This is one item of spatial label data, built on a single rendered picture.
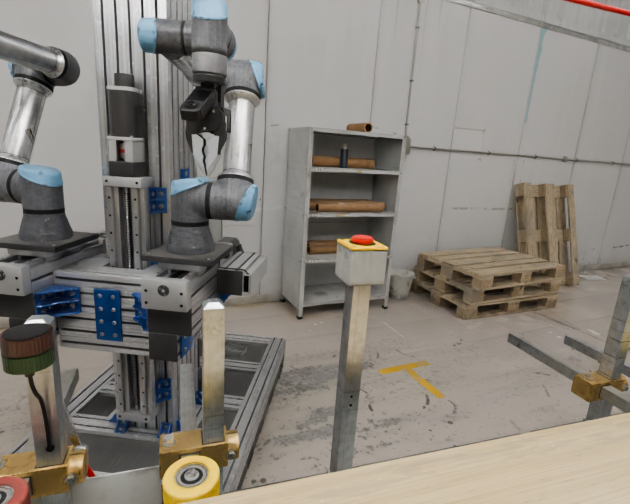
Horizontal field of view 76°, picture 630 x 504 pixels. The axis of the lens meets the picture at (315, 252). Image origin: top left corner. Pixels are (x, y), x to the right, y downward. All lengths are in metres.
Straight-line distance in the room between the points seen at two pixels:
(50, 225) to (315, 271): 2.70
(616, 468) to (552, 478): 0.13
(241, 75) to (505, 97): 3.93
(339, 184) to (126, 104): 2.59
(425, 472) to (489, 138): 4.39
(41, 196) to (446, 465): 1.34
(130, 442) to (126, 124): 1.21
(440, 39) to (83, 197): 3.39
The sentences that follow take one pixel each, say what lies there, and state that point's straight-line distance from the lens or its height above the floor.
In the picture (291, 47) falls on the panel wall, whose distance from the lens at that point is 3.65.
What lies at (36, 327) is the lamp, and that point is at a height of 1.11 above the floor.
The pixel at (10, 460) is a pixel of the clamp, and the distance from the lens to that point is 0.86.
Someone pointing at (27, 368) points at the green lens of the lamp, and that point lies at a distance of 0.67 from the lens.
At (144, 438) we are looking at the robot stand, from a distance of 1.90.
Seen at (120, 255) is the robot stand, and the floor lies 0.98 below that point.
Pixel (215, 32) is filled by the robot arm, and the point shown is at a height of 1.60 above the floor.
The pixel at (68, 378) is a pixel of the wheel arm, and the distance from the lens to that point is 1.07.
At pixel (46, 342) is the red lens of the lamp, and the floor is 1.10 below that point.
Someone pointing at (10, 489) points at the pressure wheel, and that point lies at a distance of 0.76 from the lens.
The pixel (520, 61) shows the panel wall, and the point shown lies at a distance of 5.20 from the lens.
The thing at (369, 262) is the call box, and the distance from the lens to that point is 0.71.
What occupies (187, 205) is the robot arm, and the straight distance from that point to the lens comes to 1.29.
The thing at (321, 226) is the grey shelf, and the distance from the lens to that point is 3.76.
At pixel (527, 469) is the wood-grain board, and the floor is 0.90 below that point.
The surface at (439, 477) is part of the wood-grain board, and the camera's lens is 0.74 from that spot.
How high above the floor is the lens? 1.37
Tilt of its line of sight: 14 degrees down
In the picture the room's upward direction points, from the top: 4 degrees clockwise
